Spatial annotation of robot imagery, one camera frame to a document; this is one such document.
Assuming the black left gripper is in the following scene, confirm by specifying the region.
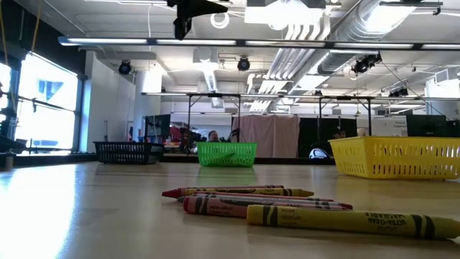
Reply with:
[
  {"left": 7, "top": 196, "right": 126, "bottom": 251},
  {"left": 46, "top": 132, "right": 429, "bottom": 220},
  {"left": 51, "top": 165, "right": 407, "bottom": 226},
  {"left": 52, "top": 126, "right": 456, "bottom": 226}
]
[{"left": 167, "top": 0, "right": 229, "bottom": 18}]

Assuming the red crayon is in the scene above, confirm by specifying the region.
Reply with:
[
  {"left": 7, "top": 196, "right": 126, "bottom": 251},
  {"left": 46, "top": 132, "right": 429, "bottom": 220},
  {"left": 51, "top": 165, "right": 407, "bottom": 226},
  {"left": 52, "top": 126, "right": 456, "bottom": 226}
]
[
  {"left": 182, "top": 196, "right": 354, "bottom": 219},
  {"left": 161, "top": 184, "right": 285, "bottom": 199},
  {"left": 192, "top": 191, "right": 336, "bottom": 203}
]

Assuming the long led light bar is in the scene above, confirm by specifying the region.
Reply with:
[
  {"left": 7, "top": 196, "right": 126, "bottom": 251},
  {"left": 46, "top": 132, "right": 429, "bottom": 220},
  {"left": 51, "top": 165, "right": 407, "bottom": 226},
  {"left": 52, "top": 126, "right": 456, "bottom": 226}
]
[{"left": 57, "top": 35, "right": 460, "bottom": 51}]

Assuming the white ceiling light panel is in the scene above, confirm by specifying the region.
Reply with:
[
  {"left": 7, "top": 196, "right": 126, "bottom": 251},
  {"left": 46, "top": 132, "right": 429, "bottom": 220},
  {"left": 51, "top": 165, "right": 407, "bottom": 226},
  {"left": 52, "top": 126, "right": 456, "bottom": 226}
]
[{"left": 244, "top": 0, "right": 326, "bottom": 26}]

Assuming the green plastic basket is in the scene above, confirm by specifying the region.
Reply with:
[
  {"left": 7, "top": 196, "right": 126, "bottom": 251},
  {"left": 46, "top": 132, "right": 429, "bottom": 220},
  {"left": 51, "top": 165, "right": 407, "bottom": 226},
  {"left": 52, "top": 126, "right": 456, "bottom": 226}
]
[{"left": 195, "top": 141, "right": 259, "bottom": 168}]

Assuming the black plastic basket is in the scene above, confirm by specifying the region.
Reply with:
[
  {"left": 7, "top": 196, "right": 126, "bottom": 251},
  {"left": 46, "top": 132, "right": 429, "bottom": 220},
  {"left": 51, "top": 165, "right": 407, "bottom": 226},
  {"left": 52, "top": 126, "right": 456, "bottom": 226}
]
[{"left": 92, "top": 140, "right": 165, "bottom": 165}]

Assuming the black track spotlight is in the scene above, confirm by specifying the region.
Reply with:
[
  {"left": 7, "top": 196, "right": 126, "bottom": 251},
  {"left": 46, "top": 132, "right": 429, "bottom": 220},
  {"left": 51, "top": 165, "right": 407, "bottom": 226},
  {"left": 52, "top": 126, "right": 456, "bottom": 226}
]
[
  {"left": 387, "top": 87, "right": 409, "bottom": 98},
  {"left": 351, "top": 53, "right": 382, "bottom": 75}
]

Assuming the black curtain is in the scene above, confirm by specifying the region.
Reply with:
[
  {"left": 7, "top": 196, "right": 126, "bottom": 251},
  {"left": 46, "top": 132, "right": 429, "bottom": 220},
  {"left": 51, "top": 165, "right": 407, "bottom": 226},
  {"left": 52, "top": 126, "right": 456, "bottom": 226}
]
[{"left": 298, "top": 117, "right": 359, "bottom": 159}]

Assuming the white and black ball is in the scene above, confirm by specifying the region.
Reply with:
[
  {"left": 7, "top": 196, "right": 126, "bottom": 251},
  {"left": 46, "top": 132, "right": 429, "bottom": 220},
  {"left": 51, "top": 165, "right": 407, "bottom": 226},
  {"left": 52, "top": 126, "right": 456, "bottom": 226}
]
[{"left": 308, "top": 147, "right": 330, "bottom": 160}]

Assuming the large window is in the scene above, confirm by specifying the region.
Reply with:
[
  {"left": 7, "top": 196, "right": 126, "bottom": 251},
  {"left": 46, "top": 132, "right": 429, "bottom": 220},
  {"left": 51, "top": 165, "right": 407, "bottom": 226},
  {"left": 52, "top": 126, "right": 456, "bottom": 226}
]
[{"left": 0, "top": 52, "right": 84, "bottom": 155}]

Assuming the black metal stand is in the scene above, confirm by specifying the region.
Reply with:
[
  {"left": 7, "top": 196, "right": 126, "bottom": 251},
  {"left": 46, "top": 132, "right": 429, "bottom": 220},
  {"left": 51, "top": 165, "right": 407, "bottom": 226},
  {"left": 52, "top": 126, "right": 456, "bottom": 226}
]
[{"left": 0, "top": 86, "right": 29, "bottom": 172}]

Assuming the yellow plastic basket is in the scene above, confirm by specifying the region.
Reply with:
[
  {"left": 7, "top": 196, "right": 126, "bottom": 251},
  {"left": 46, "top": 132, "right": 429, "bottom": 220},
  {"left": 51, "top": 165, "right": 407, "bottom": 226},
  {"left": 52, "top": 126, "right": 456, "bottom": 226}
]
[{"left": 328, "top": 135, "right": 460, "bottom": 181}]

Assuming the white coiled cable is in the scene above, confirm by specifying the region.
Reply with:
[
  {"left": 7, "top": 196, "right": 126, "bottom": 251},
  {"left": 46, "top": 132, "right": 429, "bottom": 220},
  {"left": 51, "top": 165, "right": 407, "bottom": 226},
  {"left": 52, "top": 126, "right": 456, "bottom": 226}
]
[{"left": 210, "top": 9, "right": 231, "bottom": 30}]

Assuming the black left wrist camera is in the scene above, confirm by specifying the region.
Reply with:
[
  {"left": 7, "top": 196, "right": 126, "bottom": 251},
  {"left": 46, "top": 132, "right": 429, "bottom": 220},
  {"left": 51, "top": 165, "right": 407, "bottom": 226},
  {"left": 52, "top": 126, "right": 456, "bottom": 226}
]
[{"left": 172, "top": 16, "right": 193, "bottom": 42}]

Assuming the white ceiling duct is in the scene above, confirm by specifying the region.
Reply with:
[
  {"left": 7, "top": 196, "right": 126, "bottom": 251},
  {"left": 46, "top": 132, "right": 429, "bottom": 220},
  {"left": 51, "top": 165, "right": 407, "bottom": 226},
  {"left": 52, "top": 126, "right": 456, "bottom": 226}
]
[{"left": 192, "top": 48, "right": 220, "bottom": 93}]

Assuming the black folding table frame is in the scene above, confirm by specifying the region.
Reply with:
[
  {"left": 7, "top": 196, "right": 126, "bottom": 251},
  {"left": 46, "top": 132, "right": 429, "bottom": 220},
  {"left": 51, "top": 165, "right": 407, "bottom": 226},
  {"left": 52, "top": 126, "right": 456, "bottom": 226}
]
[
  {"left": 141, "top": 91, "right": 242, "bottom": 145},
  {"left": 316, "top": 94, "right": 374, "bottom": 137}
]

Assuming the silver ventilation duct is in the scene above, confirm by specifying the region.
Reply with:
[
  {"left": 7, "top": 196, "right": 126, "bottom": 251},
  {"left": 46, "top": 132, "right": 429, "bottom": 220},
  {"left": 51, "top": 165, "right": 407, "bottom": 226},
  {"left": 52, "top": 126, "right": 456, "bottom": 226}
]
[{"left": 293, "top": 0, "right": 420, "bottom": 94}]

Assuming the black aluminium table frame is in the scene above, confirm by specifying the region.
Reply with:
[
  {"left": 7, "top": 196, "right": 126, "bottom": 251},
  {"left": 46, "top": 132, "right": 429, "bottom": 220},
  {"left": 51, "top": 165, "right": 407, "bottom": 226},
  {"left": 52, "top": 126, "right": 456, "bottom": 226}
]
[{"left": 14, "top": 153, "right": 337, "bottom": 168}]

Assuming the yellow extension cable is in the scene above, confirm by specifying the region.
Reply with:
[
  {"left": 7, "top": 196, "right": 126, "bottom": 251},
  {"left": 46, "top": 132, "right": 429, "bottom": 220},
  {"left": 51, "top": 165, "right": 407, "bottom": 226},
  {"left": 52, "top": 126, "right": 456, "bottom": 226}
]
[{"left": 30, "top": 0, "right": 42, "bottom": 54}]

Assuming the yellow hanging cable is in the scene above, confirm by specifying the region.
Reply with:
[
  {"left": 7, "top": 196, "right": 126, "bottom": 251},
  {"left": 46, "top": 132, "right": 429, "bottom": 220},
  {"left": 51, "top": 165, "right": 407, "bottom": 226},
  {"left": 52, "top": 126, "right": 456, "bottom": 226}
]
[{"left": 0, "top": 0, "right": 9, "bottom": 68}]

